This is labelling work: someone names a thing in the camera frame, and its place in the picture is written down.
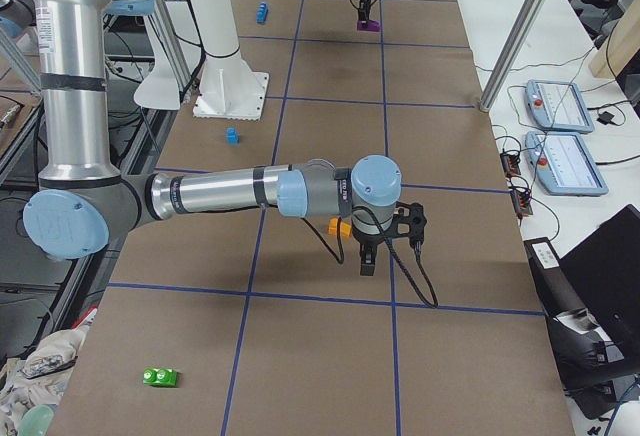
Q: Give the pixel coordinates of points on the teach pendant tablet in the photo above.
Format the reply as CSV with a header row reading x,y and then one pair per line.
x,y
558,106
562,164

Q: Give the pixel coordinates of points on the green double brick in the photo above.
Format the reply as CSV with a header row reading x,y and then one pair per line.
x,y
160,377

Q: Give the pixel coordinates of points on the orange trapezoid block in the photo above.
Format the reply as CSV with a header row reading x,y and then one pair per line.
x,y
338,227

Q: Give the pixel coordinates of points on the crumpled patterned cloth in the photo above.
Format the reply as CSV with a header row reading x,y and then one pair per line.
x,y
41,378

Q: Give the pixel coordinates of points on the long blue brick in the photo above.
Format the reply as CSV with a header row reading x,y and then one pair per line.
x,y
262,12

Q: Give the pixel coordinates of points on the lower teach pendant tablet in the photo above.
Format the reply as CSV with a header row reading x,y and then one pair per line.
x,y
562,164

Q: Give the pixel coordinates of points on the white pedestal base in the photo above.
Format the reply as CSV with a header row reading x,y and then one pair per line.
x,y
228,87

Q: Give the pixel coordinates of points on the purple trapezoid block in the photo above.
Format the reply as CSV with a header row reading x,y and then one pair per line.
x,y
368,26

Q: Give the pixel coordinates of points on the small blue brick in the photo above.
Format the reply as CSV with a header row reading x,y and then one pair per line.
x,y
232,136

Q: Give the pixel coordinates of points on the upper teach pendant tablet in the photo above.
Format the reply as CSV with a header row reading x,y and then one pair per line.
x,y
558,106

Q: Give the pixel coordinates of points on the aluminium frame post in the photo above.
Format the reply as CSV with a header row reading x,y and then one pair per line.
x,y
513,44

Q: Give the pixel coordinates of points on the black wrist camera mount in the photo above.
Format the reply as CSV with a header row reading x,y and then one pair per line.
x,y
409,221

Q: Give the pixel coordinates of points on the black laptop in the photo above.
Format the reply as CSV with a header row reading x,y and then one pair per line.
x,y
604,272

